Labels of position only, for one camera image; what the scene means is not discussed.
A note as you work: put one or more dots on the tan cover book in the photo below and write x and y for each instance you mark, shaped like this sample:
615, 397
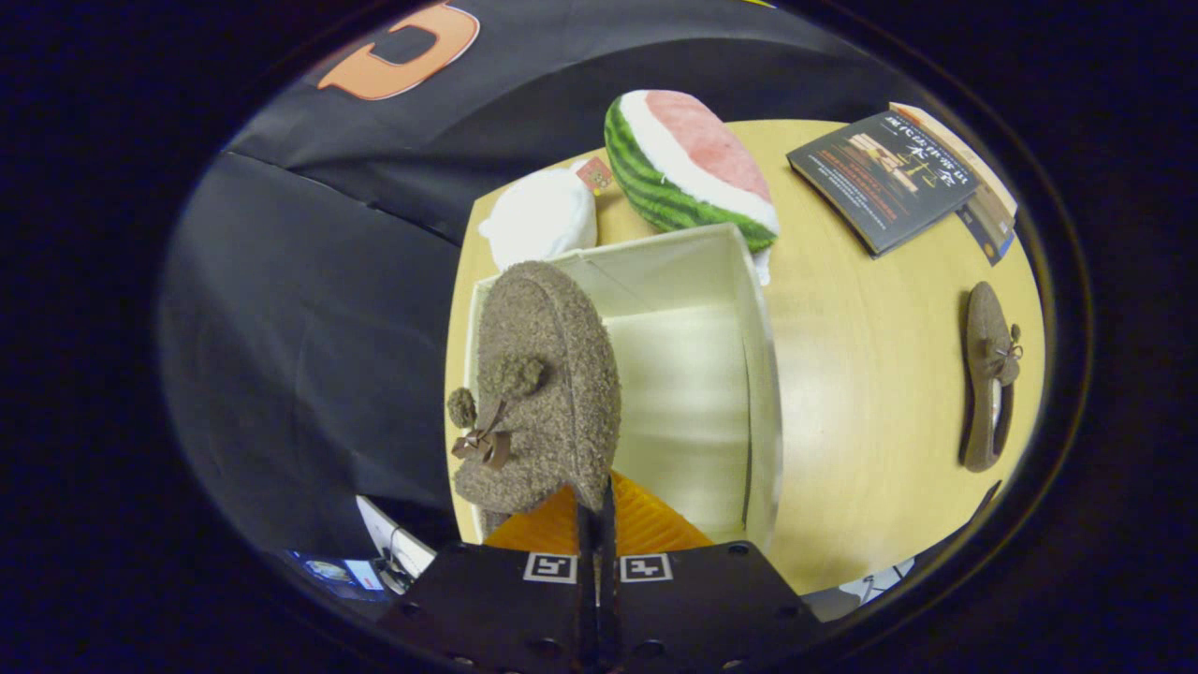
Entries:
983, 173

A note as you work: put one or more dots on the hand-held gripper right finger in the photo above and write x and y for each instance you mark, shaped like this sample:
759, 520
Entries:
711, 608

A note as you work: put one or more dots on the watermelon slice plush toy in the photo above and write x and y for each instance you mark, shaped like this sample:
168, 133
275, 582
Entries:
693, 159

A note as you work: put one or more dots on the small lit screen device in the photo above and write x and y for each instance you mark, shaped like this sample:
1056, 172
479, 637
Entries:
337, 573

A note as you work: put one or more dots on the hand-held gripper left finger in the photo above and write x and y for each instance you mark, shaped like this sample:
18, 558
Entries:
496, 608

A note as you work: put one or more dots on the white plush toy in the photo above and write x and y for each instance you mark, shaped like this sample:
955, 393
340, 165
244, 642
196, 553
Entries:
543, 217

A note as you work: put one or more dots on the brown fuzzy shoe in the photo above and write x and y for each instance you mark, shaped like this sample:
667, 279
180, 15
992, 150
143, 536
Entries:
552, 374
987, 374

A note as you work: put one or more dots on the beige fabric storage box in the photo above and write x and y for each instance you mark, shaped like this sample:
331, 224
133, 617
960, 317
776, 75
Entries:
683, 393

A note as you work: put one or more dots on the black cover book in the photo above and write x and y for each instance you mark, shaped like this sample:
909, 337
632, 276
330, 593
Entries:
884, 178

